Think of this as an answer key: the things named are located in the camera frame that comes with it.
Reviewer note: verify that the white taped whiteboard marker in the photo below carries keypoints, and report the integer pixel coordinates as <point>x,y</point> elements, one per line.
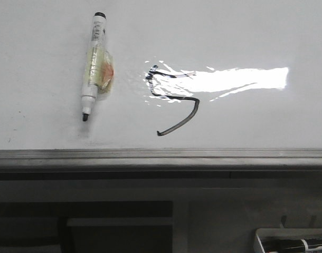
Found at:
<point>99,73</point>

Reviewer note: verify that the white plastic marker tray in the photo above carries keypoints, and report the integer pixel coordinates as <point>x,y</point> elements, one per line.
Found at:
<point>266,234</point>

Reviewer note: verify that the black capped marker in tray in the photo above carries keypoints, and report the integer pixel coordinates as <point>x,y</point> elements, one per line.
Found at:
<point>293,245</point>

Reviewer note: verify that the dark framed panel below board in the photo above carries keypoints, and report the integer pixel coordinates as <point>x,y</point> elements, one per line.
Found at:
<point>110,226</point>

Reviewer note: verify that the white whiteboard with metal frame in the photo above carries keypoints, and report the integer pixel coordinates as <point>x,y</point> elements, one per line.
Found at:
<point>199,87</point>

